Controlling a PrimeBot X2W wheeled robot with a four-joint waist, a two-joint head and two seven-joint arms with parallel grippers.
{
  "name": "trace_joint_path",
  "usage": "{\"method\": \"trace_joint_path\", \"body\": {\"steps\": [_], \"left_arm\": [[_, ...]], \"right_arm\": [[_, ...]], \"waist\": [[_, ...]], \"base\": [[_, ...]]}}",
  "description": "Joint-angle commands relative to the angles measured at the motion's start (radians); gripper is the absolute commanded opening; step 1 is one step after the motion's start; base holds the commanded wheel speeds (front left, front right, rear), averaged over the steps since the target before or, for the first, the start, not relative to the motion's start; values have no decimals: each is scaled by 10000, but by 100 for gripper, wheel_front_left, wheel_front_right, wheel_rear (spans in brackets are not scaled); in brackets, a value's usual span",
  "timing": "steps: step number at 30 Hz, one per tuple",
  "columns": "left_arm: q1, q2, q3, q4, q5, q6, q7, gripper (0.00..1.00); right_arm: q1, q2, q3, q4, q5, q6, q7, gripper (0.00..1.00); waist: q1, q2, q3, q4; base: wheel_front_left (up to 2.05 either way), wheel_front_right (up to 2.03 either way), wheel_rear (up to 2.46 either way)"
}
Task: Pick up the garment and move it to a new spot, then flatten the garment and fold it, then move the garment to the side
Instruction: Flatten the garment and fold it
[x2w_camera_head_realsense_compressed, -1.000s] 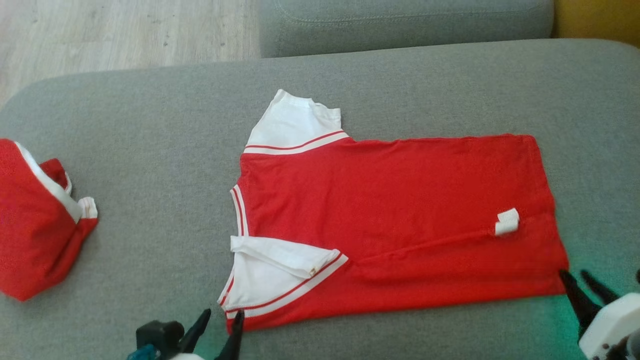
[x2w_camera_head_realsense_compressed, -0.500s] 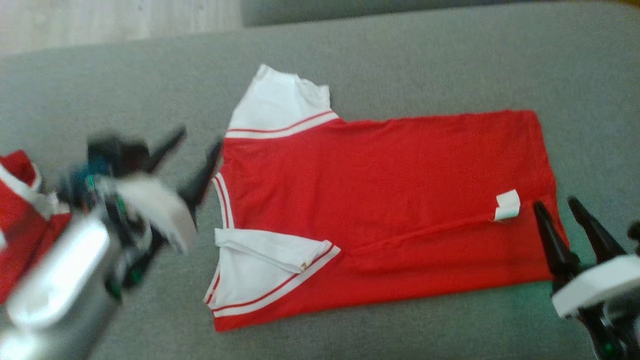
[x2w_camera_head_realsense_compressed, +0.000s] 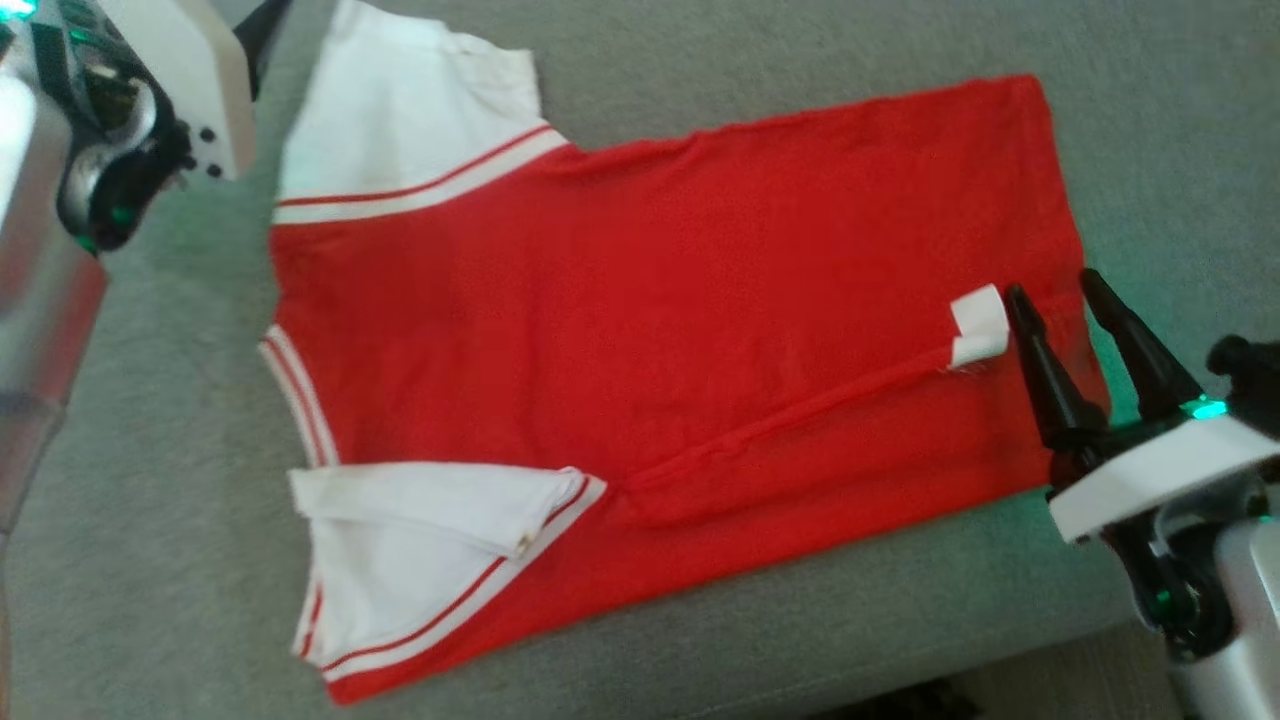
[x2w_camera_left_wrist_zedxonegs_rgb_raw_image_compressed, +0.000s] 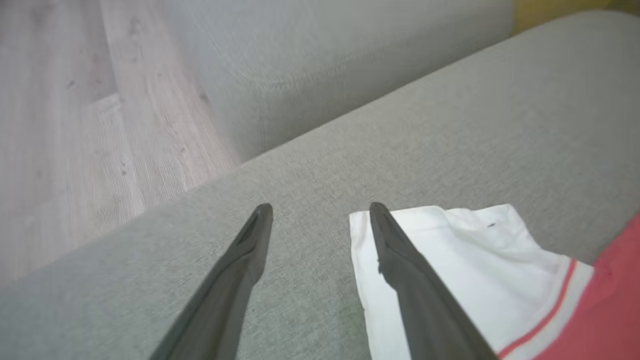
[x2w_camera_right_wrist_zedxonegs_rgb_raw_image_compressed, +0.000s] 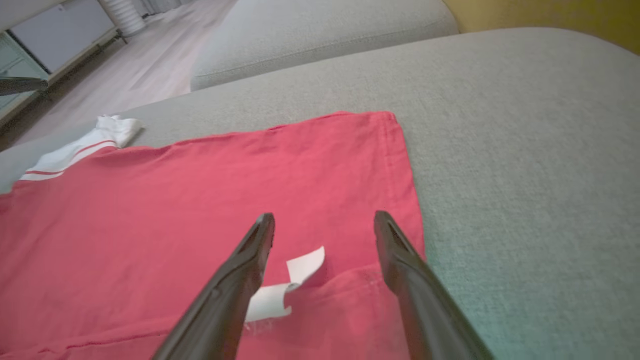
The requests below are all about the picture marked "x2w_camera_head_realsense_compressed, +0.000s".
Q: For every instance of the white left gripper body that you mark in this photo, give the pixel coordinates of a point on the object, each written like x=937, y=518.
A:
x=195, y=70

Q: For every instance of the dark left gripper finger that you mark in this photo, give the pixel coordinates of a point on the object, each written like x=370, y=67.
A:
x=263, y=35

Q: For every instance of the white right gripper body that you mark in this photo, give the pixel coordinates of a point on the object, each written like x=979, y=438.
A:
x=1150, y=480

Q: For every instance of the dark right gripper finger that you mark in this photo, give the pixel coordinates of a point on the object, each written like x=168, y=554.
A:
x=1050, y=390
x=1145, y=365

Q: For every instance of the red and white t-shirt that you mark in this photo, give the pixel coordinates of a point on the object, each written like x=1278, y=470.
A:
x=650, y=300

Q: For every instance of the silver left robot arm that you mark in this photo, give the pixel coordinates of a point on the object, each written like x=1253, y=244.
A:
x=40, y=250

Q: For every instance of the grey fabric sofa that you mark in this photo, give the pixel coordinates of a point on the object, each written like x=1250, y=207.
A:
x=700, y=60

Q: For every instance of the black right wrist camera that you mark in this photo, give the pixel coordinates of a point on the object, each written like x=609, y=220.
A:
x=1250, y=380

